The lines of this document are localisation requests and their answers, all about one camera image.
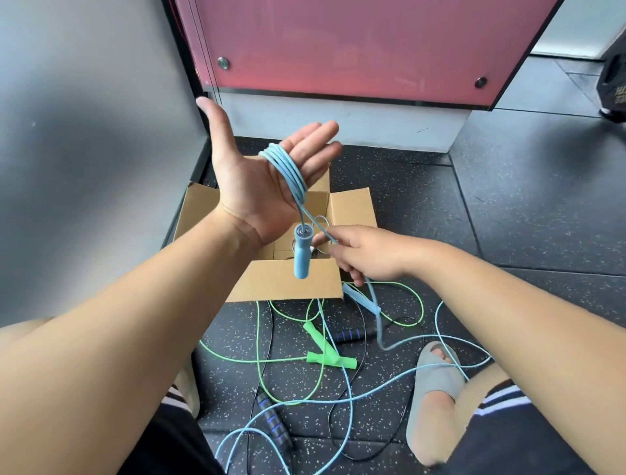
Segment person's right forearm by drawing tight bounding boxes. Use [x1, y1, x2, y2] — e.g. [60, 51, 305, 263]
[415, 239, 626, 475]

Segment black white-striped shorts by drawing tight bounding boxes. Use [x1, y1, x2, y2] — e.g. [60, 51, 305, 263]
[117, 379, 597, 475]

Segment light blue jump rope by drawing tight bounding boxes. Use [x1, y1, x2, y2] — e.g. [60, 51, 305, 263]
[258, 142, 492, 371]
[215, 283, 492, 475]

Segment black jump rope blue-striped handles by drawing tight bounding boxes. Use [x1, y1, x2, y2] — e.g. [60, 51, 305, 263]
[244, 301, 426, 475]

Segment thin blind pull cord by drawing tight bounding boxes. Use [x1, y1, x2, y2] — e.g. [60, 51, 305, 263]
[188, 0, 224, 106]

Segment black gym equipment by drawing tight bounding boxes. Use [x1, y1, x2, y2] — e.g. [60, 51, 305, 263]
[597, 41, 626, 123]

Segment green jump rope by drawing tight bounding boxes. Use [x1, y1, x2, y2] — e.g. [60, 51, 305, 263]
[199, 281, 425, 407]

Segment brown cardboard box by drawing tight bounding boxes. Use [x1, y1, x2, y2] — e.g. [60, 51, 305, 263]
[173, 156, 378, 303]

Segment black wall edge trim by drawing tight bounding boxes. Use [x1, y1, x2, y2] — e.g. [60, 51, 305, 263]
[161, 0, 211, 245]

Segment person's left forearm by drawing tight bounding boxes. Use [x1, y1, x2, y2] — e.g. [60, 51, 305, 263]
[0, 207, 263, 475]

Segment grey right slipper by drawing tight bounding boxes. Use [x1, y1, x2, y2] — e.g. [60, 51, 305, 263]
[406, 341, 468, 466]

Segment pink glass panel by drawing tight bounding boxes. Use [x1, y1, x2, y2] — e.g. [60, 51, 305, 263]
[175, 0, 566, 111]

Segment person's left hand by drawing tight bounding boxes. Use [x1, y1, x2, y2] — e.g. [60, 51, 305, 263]
[195, 96, 343, 245]

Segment person's right hand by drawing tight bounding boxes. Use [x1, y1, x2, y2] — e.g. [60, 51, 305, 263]
[312, 224, 436, 287]

